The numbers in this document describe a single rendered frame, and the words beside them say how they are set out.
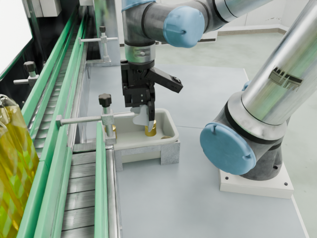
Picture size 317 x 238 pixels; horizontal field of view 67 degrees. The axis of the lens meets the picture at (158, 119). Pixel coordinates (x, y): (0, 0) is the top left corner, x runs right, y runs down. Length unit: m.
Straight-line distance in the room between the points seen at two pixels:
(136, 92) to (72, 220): 0.33
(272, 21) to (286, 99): 5.27
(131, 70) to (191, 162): 0.32
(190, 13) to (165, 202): 0.43
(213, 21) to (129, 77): 0.24
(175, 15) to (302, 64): 0.24
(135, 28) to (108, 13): 0.77
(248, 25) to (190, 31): 4.92
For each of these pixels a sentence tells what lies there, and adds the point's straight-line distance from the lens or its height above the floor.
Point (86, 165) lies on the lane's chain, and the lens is 0.55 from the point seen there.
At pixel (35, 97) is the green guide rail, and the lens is 0.70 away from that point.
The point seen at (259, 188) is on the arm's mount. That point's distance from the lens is 0.67.
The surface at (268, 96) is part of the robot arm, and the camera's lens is 0.41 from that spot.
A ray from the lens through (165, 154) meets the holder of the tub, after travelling 0.69.
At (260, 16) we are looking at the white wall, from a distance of 5.48.
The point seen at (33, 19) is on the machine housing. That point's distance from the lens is 1.33.
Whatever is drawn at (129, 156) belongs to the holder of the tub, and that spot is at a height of 0.80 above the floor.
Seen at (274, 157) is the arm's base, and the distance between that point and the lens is 0.66.
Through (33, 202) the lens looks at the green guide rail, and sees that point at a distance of 0.40.
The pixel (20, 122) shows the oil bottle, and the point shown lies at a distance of 0.42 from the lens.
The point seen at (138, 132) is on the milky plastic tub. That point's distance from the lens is 0.80.
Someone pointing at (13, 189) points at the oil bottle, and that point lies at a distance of 0.38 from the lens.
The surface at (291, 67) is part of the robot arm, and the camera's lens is 0.38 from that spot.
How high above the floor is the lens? 1.25
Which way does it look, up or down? 34 degrees down
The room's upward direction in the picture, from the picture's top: straight up
